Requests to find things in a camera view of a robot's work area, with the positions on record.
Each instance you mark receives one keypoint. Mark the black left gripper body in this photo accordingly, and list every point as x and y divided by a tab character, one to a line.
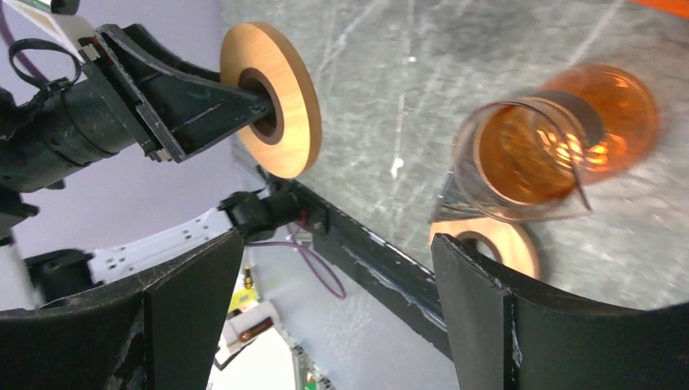
74	130

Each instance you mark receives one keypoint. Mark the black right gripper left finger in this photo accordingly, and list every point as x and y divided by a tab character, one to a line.
156	329

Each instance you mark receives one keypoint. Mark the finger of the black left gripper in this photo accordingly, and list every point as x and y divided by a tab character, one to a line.
171	108

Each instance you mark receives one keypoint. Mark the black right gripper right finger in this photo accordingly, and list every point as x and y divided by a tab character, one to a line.
509	331

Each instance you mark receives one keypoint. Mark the clear glass ribbed dripper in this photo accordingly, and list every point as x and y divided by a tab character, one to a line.
516	161

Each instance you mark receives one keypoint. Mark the orange glass carafe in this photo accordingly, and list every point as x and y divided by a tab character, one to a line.
616	115

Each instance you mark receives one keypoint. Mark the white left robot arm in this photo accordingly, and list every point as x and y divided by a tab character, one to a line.
254	56

